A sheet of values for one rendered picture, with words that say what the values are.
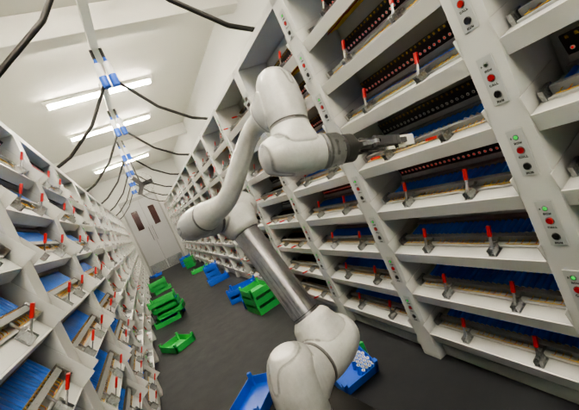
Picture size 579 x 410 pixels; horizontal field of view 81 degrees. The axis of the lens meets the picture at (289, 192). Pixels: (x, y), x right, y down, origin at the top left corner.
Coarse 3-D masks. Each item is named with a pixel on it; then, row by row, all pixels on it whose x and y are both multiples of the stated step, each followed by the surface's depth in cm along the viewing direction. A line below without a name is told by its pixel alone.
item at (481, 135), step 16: (448, 112) 117; (400, 128) 138; (480, 128) 93; (432, 144) 109; (448, 144) 101; (464, 144) 97; (480, 144) 93; (368, 160) 143; (400, 160) 121; (416, 160) 115; (432, 160) 110; (368, 176) 140
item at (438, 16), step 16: (368, 0) 129; (352, 16) 138; (432, 16) 110; (416, 32) 117; (560, 32) 84; (400, 48) 125; (560, 48) 86; (272, 64) 205; (368, 64) 141; (384, 64) 134; (560, 64) 87; (464, 80) 110; (432, 96) 122; (400, 112) 138
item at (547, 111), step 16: (576, 32) 79; (576, 48) 81; (576, 64) 81; (544, 80) 83; (560, 80) 78; (576, 80) 75; (528, 96) 80; (544, 96) 79; (560, 96) 77; (576, 96) 72; (528, 112) 79; (544, 112) 77; (560, 112) 74; (576, 112) 72; (544, 128) 79
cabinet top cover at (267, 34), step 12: (264, 12) 155; (264, 24) 159; (276, 24) 165; (252, 36) 172; (264, 36) 172; (276, 36) 179; (252, 48) 181; (264, 48) 188; (276, 48) 195; (240, 60) 194; (252, 60) 198; (264, 60) 206
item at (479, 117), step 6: (480, 114) 95; (462, 120) 101; (468, 120) 98; (474, 120) 96; (480, 120) 95; (450, 126) 104; (456, 126) 102; (462, 126) 101; (468, 126) 97; (432, 132) 111; (438, 132) 108; (414, 138) 118; (420, 138) 115; (426, 138) 113; (414, 144) 118; (384, 150) 132; (396, 150) 126; (402, 150) 122; (372, 156) 139
